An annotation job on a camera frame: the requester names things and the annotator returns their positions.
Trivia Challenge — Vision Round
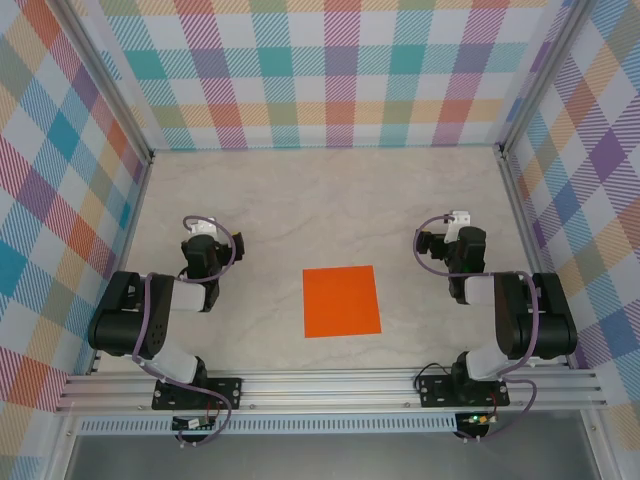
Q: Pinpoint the orange square paper sheet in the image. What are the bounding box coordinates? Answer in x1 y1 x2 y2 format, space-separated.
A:
302 265 383 339

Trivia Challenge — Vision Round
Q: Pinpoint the grey metal panel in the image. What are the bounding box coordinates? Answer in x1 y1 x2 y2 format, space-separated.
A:
64 432 601 480

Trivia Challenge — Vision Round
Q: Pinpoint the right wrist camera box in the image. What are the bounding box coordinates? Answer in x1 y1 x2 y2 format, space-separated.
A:
446 210 473 244

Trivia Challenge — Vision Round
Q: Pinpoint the aluminium table side rail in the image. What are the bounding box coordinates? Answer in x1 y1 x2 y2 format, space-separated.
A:
87 152 156 376
494 147 575 371

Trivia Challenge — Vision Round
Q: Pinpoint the thin black base wire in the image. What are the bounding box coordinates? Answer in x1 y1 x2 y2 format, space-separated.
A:
413 366 454 396

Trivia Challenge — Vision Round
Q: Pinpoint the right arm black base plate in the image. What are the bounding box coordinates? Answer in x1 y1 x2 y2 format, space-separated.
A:
418 374 510 409

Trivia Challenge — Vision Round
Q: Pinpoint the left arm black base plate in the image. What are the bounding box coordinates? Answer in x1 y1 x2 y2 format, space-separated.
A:
152 377 243 411

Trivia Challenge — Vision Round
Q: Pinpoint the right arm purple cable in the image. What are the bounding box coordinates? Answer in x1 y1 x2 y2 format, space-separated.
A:
412 213 539 444

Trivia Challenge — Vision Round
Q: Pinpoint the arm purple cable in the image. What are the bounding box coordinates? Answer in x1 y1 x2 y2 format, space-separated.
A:
412 213 539 444
132 214 239 447

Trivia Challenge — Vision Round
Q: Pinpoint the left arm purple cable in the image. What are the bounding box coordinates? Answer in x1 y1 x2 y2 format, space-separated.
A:
132 214 239 447

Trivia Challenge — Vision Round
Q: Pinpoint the aluminium mounting rail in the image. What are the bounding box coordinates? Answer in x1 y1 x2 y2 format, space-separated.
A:
54 368 609 414

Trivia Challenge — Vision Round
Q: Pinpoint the aluminium frame post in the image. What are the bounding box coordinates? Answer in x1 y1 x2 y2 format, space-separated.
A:
49 0 155 166
493 0 602 154

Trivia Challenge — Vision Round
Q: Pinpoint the slotted grey cable duct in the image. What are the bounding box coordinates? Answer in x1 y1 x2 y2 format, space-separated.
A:
78 417 459 435

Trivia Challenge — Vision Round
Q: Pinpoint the aluminium frame leg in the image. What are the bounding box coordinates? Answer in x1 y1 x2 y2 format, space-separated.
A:
581 408 617 480
44 413 84 480

